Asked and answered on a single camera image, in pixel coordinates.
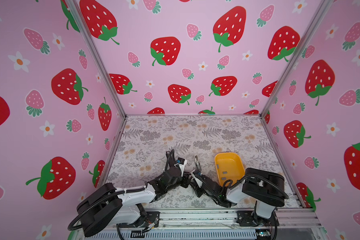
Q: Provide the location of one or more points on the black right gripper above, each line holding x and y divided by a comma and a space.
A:
195, 185

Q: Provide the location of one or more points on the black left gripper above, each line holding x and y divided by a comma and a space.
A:
186, 180

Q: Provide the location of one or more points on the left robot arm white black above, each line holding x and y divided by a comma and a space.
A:
124, 206

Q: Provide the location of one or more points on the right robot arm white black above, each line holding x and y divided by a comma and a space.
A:
268, 189

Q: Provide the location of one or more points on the yellow plastic tray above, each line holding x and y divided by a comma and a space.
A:
229, 166

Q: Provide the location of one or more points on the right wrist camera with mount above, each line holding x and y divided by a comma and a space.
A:
196, 174

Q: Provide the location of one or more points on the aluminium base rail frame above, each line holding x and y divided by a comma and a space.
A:
221, 224

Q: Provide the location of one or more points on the aluminium corner post left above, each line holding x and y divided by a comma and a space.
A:
78, 17

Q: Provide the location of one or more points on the aluminium corner post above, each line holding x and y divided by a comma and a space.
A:
312, 27
78, 17

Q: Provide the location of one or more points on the aluminium corner post right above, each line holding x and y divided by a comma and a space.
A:
312, 27

